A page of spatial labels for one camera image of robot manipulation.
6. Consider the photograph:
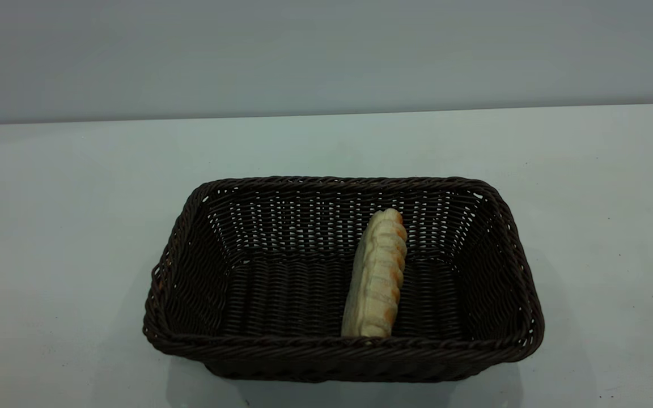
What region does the long ridged bread roll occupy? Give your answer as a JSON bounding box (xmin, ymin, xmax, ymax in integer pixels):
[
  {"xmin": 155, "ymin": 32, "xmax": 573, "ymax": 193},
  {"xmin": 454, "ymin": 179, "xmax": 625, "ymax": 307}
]
[{"xmin": 341, "ymin": 208, "xmax": 408, "ymax": 339}]

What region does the dark brown woven basket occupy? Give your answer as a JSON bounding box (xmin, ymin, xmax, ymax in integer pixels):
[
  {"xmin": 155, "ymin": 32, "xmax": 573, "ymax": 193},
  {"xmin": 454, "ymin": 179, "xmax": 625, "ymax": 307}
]
[{"xmin": 142, "ymin": 176, "xmax": 545, "ymax": 383}]

